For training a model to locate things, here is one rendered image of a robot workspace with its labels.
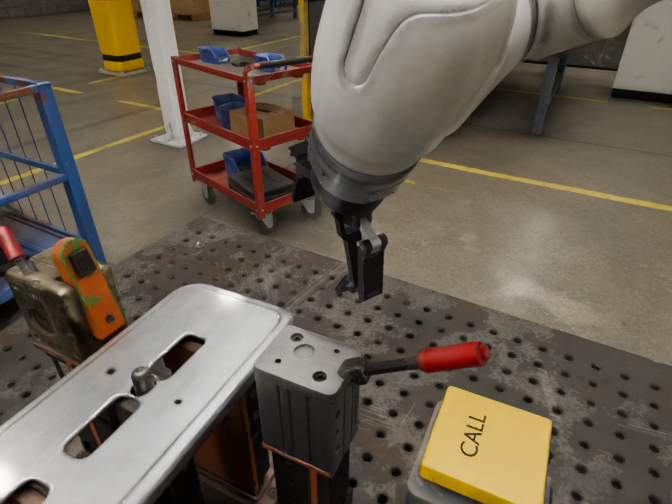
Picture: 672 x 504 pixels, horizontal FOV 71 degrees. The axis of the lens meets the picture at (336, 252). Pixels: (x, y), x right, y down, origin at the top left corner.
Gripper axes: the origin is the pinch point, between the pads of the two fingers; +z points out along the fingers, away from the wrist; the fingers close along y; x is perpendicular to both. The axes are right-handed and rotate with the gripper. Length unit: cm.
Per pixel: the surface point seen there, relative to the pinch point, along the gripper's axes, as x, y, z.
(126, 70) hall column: -7, -461, 512
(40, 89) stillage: -47, -133, 119
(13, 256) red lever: -36.8, -15.5, 8.3
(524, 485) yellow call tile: -5.3, 24.2, -32.3
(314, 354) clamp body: -9.0, 13.2, -10.8
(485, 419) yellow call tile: -4.5, 21.3, -29.7
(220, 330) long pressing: -16.2, 5.3, 2.0
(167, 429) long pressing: -24.0, 13.5, -6.5
